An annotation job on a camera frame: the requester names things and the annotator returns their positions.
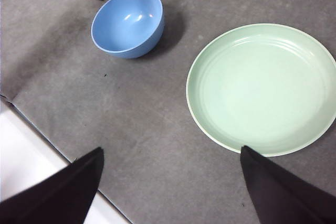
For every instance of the pale green round plate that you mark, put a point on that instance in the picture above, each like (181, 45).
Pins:
(260, 90)

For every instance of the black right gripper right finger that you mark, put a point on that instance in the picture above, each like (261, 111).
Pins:
(283, 197)

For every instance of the blue ribbed bowl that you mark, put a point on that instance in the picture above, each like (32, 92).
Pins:
(126, 24)

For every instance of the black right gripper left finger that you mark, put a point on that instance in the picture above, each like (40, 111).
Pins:
(65, 195)

